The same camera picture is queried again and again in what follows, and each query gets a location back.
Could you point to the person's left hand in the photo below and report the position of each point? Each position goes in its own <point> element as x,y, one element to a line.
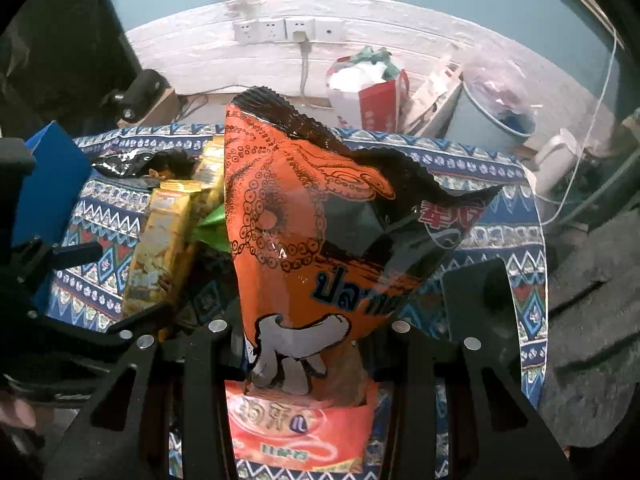
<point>15,410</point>

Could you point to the green snack packet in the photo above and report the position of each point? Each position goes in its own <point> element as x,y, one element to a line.
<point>212,225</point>

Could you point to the white kettle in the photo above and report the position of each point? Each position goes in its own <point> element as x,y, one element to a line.
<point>555,160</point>

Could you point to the small red-orange snack packet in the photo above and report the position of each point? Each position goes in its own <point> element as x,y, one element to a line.
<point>300,430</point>

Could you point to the black cylindrical device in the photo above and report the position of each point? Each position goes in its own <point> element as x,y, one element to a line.
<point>142,92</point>

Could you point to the white paper bag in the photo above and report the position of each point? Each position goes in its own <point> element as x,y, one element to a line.
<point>431,92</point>

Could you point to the white wall socket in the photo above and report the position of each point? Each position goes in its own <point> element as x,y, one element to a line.
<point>330,29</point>
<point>300,25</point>
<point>271,30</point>
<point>246,32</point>

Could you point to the clear plastic bag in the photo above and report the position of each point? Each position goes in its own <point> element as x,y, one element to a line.
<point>497,85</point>

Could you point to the patterned blue tablecloth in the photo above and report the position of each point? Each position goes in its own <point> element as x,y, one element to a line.
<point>475,195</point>

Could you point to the red bag with trash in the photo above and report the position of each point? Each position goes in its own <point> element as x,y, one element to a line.
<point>350,80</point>

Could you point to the black snack bag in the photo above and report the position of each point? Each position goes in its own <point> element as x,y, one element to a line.
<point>125,164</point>

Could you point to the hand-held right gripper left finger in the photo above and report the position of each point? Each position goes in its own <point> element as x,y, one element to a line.
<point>207,365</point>

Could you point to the red paper bag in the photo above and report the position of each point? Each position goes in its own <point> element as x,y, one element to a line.
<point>381,105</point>

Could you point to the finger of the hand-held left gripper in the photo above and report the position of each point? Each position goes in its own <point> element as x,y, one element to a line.
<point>70,256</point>
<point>140,327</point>

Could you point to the large orange snack bag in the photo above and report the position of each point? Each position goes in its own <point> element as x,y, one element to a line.
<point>295,220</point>

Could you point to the blue board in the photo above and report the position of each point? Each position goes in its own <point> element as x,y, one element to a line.
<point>52,185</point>

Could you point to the yellow snack packet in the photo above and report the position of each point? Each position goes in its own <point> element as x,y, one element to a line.
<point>157,250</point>
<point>211,165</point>

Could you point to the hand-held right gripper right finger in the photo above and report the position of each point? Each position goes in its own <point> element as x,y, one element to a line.
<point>415,365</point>

